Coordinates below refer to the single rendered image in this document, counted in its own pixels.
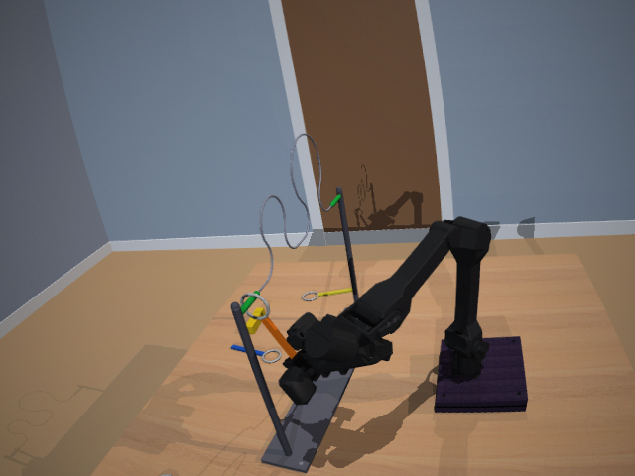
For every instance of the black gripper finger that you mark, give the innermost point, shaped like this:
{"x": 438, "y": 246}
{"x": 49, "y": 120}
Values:
{"x": 294, "y": 362}
{"x": 302, "y": 351}

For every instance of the grey loop with blue handle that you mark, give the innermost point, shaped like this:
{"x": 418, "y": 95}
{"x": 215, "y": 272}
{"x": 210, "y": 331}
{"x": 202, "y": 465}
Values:
{"x": 260, "y": 353}

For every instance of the orange rectangular handle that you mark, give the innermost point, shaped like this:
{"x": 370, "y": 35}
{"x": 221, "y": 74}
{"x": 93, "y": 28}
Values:
{"x": 271, "y": 327}

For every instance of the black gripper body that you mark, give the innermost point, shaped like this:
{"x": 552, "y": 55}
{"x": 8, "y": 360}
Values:
{"x": 297, "y": 381}

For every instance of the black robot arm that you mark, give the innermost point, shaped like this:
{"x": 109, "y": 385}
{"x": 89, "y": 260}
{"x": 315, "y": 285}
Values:
{"x": 382, "y": 309}

